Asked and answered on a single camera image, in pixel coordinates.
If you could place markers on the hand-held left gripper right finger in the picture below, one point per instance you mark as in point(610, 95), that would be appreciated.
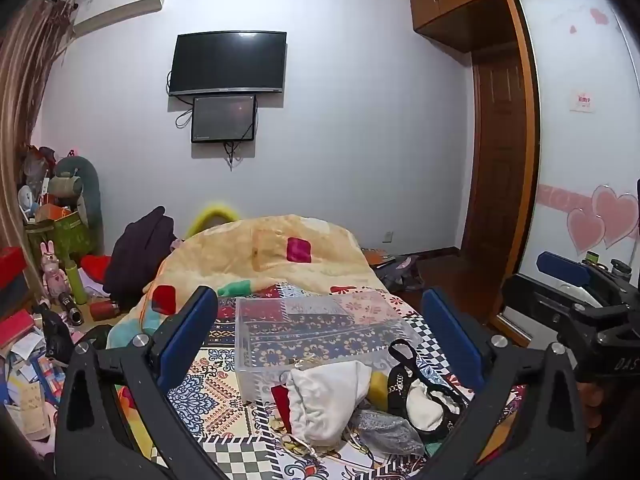
point(450, 335)

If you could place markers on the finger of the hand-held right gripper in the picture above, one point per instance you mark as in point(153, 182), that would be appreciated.
point(562, 267)

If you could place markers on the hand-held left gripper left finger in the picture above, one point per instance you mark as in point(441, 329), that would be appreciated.
point(192, 342)

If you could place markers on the clear plastic storage box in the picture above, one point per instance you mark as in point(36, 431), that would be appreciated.
point(320, 330)

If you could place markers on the grey backpack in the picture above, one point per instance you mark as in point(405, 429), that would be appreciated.
point(400, 272)

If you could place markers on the yellow cloth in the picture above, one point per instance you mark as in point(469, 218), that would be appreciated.
point(379, 390)

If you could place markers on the red cylinder can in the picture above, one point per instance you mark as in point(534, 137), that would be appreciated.
point(104, 309)

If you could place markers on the dark jacket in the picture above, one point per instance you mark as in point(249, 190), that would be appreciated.
point(140, 255)

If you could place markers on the yellow patchwork blanket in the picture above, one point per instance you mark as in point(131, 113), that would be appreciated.
point(250, 255)

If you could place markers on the orange book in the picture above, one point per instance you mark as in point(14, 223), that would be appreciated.
point(377, 256)

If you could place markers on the white heart-print wardrobe door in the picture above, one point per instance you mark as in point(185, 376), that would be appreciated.
point(580, 160)

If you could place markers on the red cloth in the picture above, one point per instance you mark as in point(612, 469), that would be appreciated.
point(282, 405)

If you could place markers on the brown wooden door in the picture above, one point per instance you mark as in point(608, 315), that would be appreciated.
point(497, 170)

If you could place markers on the red fabric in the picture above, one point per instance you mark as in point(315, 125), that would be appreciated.
point(95, 267)

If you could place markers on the black flashlight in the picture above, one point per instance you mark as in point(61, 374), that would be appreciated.
point(70, 307)

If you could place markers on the green bottle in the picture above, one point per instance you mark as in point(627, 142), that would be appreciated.
point(77, 285)

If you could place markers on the black bag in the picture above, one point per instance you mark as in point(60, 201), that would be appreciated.
point(57, 335)

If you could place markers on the pink bunny toy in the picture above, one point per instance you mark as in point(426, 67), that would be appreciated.
point(52, 270)

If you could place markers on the green cardboard box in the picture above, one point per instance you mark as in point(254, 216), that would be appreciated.
point(62, 237)

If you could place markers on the pile of papers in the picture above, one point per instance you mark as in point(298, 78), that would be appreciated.
point(27, 390)

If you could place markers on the red box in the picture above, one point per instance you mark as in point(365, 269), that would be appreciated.
point(11, 265)

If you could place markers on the wooden overhead cabinet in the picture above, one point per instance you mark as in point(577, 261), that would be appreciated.
point(450, 5)

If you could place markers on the brown striped curtain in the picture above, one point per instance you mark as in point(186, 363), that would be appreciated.
point(25, 110)

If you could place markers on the white air conditioner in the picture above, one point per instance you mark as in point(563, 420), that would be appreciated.
point(115, 2)

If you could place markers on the small black wall monitor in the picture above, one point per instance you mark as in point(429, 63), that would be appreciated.
point(223, 117)

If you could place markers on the black wall television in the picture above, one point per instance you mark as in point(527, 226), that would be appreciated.
point(227, 62)

